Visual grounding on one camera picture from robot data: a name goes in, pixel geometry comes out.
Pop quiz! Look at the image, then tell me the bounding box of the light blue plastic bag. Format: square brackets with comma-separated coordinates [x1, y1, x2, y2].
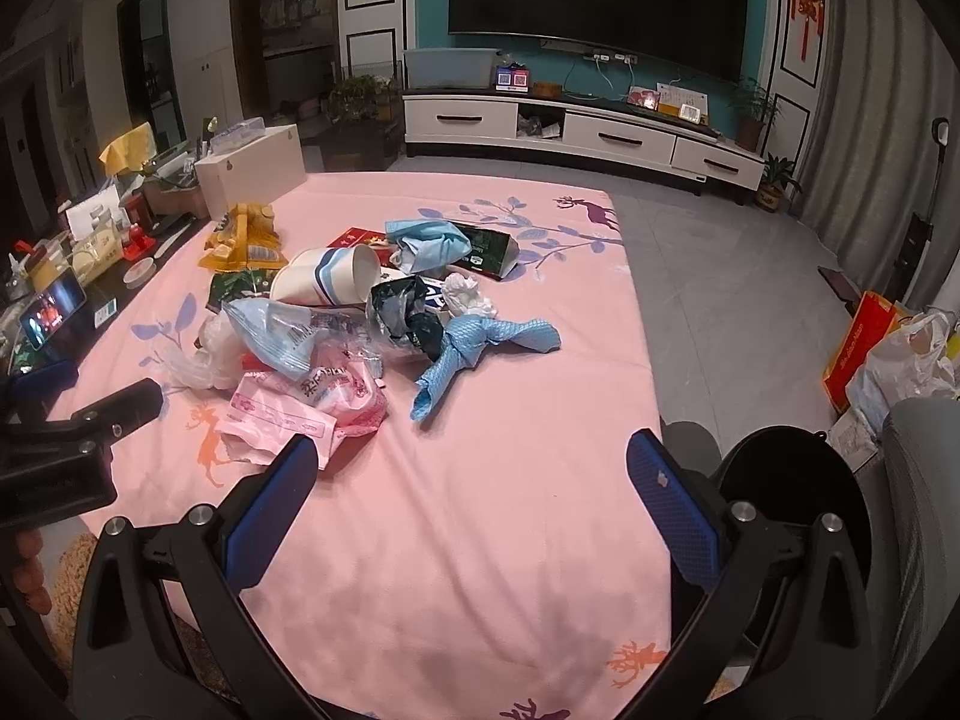
[223, 298, 317, 382]

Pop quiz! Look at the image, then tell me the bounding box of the pink plastic wrapper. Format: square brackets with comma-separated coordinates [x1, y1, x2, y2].
[218, 343, 387, 470]

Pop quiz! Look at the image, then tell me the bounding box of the yellow snack bag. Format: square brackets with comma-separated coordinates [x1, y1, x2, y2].
[199, 203, 288, 273]

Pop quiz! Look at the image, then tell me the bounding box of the white blue paper cup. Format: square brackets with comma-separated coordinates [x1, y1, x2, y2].
[270, 245, 381, 307]

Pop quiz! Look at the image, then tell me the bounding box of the red cigarette box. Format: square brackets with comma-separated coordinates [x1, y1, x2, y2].
[329, 226, 389, 249]

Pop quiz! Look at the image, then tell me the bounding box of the green wrapper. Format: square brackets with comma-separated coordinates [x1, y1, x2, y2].
[366, 277, 444, 362]

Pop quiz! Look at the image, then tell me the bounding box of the blue mesh rag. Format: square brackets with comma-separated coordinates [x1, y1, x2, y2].
[410, 316, 562, 422]

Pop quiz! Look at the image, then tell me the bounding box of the light blue cloth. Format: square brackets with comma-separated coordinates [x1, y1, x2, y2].
[386, 220, 472, 275]

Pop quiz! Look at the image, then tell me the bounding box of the dark green snack bag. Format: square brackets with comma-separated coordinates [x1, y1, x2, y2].
[455, 223, 519, 280]

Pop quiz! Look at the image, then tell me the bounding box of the white tissue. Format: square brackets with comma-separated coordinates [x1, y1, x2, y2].
[441, 273, 498, 319]

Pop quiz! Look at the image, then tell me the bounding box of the black trash bin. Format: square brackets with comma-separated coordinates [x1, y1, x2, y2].
[711, 426, 872, 585]

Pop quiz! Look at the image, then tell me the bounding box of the phone with lit screen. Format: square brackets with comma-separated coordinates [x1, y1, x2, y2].
[20, 268, 86, 351]

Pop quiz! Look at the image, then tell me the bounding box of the white plastic bag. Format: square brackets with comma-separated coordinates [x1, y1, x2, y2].
[846, 310, 958, 437]

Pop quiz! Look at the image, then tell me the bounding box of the red orange carton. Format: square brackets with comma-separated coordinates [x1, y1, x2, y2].
[822, 291, 908, 415]

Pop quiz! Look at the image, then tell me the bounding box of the white storage box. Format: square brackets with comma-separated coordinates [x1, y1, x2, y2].
[195, 125, 306, 220]

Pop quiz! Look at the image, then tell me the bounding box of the potted plant on floor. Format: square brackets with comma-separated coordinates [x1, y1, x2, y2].
[757, 153, 802, 213]

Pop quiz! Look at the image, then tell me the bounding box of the potted plant by cabinet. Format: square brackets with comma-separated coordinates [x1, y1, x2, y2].
[320, 75, 404, 172]

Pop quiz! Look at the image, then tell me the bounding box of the white TV cabinet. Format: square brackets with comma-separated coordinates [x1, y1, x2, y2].
[404, 91, 765, 192]

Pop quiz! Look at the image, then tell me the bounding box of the grey curtain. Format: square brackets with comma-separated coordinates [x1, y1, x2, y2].
[794, 0, 958, 309]

